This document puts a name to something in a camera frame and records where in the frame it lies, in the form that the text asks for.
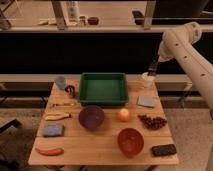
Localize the blue sponge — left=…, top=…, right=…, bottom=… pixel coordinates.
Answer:
left=43, top=124, right=64, bottom=137

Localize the black clip object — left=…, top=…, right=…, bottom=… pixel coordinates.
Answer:
left=65, top=85, right=76, bottom=98

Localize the green plastic tray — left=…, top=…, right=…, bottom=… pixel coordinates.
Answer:
left=78, top=73, right=129, bottom=106

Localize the purple bowl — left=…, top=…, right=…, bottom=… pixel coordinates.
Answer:
left=78, top=105, right=105, bottom=130

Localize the small wooden brush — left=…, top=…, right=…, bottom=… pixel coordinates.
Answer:
left=51, top=103, right=75, bottom=107

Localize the orange bowl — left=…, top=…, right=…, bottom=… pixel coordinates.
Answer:
left=117, top=128, right=144, bottom=158

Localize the black rectangular block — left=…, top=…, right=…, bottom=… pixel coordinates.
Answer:
left=151, top=144, right=177, bottom=157

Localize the small green jar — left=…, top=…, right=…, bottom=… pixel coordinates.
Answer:
left=79, top=16, right=86, bottom=26

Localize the grey blue cup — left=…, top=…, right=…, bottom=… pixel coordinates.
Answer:
left=54, top=76, right=67, bottom=90

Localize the wooden table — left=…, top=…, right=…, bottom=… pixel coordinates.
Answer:
left=28, top=80, right=179, bottom=166

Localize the bunch of dark grapes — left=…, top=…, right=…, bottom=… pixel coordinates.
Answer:
left=138, top=115, right=167, bottom=130

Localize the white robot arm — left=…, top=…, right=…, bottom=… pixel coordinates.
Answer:
left=158, top=22, right=213, bottom=110

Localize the red chili pepper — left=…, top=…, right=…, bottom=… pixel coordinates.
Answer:
left=35, top=148, right=64, bottom=156

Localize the grey square sponge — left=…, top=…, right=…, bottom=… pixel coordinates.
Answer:
left=137, top=96, right=155, bottom=108

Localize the clear bottle on shelf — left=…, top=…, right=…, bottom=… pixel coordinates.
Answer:
left=66, top=0, right=80, bottom=22

